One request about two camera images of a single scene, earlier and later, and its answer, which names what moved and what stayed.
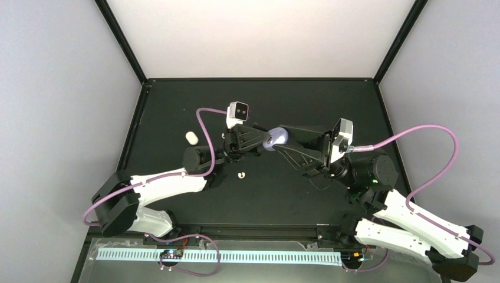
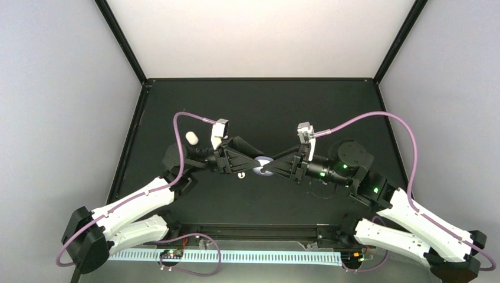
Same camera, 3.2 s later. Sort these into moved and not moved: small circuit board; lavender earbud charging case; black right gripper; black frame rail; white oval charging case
Moved: black right gripper; lavender earbud charging case
Not moved: white oval charging case; black frame rail; small circuit board
